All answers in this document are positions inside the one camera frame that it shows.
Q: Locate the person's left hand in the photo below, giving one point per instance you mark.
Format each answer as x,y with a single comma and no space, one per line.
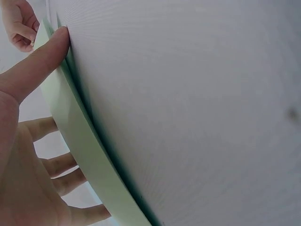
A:
21,169

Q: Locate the light green paper sheet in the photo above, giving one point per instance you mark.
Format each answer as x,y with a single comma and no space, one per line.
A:
94,164

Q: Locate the person's right fingers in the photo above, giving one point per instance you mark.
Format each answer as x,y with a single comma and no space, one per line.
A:
24,35

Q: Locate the person's right hand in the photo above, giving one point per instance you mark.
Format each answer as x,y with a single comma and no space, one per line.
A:
20,23

